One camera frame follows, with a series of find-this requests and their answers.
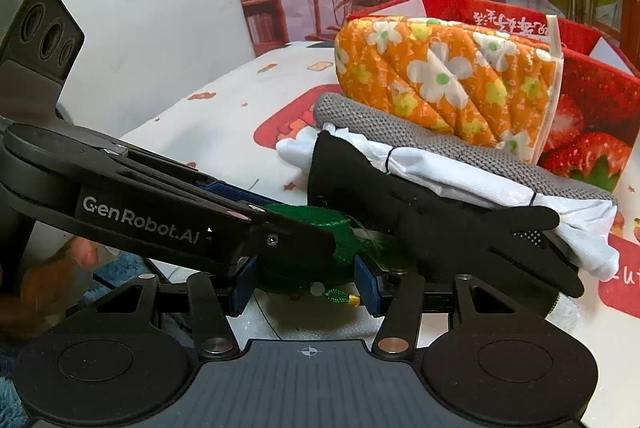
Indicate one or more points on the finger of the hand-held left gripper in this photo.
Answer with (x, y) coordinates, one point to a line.
(235, 195)
(295, 238)

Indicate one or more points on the orange floral oven mitt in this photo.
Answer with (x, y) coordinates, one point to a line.
(450, 98)

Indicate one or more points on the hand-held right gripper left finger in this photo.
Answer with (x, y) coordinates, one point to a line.
(244, 288)

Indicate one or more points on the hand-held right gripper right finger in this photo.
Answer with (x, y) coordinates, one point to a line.
(367, 288)

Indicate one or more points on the white printed bed sheet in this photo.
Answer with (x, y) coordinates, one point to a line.
(210, 118)

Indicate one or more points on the red strawberry print box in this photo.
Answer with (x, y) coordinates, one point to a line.
(600, 83)

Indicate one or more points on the black glove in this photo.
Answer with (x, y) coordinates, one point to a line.
(400, 208)

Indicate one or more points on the green knit pouch with tassel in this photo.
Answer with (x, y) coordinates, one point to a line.
(320, 215)

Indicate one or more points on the person's left hand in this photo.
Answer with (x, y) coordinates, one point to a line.
(85, 253)

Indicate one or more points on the grey knit cloth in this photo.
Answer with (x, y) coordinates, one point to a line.
(360, 115)

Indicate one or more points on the white board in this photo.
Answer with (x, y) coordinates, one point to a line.
(160, 23)

